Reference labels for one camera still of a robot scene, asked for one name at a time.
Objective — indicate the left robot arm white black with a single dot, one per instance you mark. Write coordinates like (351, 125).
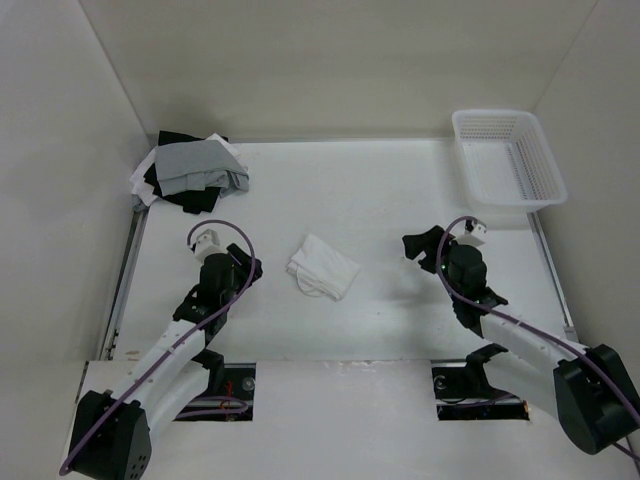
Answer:
(114, 430)

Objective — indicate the white folded tank top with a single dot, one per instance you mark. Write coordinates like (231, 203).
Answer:
(143, 196)

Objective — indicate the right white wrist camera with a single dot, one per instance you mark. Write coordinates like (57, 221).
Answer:
(474, 234)

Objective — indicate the white tank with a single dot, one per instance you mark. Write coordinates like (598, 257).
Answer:
(322, 271)
(143, 196)

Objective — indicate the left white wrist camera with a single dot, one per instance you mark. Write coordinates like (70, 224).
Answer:
(207, 243)

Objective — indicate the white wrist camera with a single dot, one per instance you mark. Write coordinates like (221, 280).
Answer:
(207, 243)
(474, 234)

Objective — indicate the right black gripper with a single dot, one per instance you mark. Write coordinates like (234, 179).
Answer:
(427, 241)

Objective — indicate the white plastic mesh basket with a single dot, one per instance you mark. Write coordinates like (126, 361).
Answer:
(506, 162)

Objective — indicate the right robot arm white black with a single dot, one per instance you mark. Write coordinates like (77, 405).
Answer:
(586, 389)

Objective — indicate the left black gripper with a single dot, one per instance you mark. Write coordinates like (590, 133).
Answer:
(245, 264)

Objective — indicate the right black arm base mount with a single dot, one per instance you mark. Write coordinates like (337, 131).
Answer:
(463, 393)

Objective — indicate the grey folded tank top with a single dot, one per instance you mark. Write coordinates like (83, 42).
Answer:
(196, 166)

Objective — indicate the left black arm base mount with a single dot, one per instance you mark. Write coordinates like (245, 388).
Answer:
(229, 396)

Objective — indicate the black folded tank top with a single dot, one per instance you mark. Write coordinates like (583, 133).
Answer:
(193, 202)

